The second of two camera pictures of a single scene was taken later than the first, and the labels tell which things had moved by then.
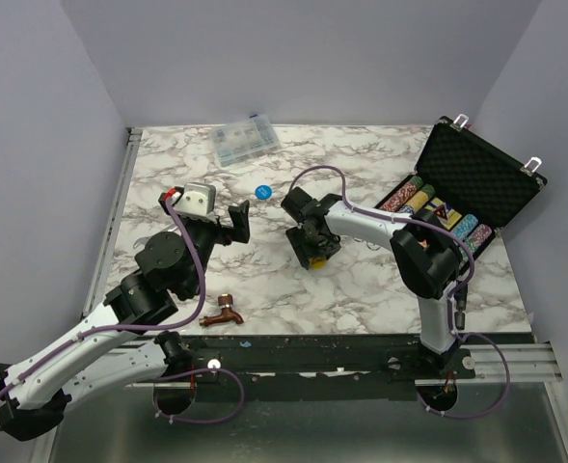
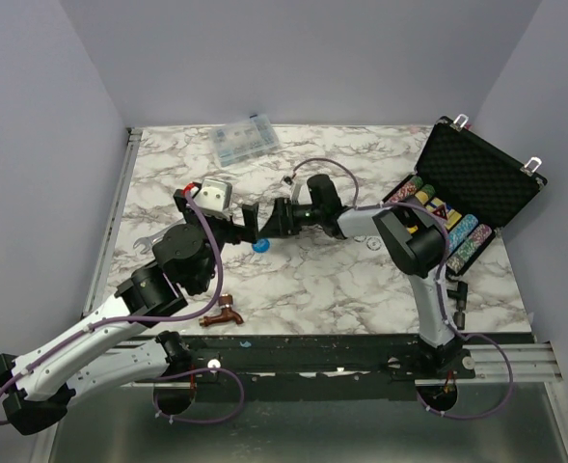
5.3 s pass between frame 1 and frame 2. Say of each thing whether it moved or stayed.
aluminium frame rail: stayed
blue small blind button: moved
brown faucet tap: stayed
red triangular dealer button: stayed
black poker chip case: stayed
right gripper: moved
